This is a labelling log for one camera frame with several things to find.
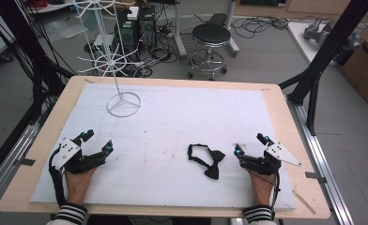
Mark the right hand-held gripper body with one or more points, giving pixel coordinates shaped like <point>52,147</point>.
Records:
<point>279,153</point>

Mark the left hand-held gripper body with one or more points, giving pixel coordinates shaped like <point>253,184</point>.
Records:
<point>67,153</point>

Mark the black bow tie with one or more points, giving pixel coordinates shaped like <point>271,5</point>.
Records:
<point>212,162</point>

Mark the person's left hand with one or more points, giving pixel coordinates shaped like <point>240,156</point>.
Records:
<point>77,186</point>

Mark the person's right hand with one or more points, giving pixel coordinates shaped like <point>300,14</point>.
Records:
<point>263,189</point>

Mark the black metal clip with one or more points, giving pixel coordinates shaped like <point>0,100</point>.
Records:
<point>25,162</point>
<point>316,176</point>

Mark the thin wooden stick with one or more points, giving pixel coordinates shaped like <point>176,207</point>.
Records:
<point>303,202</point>

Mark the white foam mat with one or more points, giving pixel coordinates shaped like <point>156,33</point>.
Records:
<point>160,131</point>

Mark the white floor platform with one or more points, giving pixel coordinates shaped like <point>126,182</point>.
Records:
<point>301,40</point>

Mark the black round stool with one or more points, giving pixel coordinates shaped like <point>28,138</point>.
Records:
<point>211,36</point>

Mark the black computer tower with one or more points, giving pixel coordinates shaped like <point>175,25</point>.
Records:
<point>141,29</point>

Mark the brown cardboard box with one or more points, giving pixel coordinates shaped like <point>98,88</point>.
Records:
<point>366,65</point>

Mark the aluminium rail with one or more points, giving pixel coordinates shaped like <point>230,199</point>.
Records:
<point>10,162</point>
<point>321,162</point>

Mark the black metal frame post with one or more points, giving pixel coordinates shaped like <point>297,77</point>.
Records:
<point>329,53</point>

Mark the white desk leg frame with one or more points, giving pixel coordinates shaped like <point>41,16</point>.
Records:
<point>180,40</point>

